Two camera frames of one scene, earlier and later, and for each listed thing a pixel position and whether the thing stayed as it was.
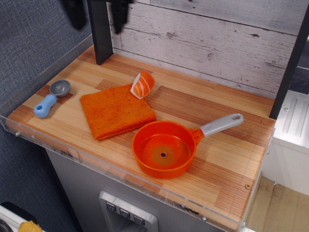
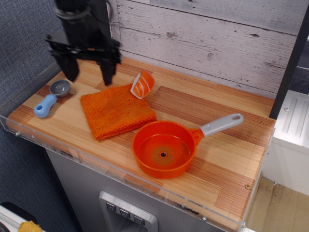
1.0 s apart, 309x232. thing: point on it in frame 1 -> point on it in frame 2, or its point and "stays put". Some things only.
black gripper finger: (76, 11) -> (70, 67)
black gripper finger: (119, 9) -> (109, 67)
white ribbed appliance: (287, 163) stays put
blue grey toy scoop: (58, 88) stays put
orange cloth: (113, 110) stays put
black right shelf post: (287, 78) stays put
